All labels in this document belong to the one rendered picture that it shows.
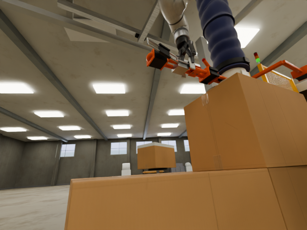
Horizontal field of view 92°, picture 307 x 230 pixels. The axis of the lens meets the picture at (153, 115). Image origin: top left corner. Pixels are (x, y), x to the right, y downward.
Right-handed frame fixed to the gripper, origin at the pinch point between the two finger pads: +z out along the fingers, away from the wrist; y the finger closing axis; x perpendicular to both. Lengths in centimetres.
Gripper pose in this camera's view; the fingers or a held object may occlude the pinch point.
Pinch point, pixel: (187, 69)
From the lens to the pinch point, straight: 87.5
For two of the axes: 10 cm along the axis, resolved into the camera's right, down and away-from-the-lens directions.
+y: -4.5, 3.6, 8.2
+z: 0.6, 9.3, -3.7
